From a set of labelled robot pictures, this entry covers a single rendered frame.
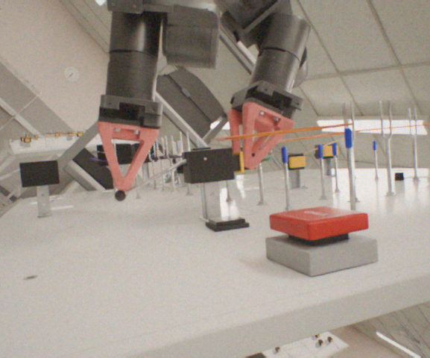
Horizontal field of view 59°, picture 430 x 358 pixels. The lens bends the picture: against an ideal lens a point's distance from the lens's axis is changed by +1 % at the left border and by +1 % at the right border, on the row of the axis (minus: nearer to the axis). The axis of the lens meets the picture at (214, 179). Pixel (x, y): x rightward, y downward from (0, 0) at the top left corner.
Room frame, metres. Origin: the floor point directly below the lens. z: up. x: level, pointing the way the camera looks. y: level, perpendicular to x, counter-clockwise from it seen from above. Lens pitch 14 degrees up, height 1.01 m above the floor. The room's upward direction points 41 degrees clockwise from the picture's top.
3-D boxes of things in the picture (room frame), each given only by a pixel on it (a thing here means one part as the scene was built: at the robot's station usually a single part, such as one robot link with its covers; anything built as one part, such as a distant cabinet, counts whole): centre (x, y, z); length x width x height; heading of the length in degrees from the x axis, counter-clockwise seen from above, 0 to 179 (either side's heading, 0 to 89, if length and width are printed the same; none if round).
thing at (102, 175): (1.59, 0.34, 1.09); 0.35 x 0.33 x 0.07; 17
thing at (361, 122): (3.29, -0.79, 3.26); 1.27 x 0.17 x 0.08; 27
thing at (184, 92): (1.56, 0.33, 1.56); 0.30 x 0.23 x 0.19; 109
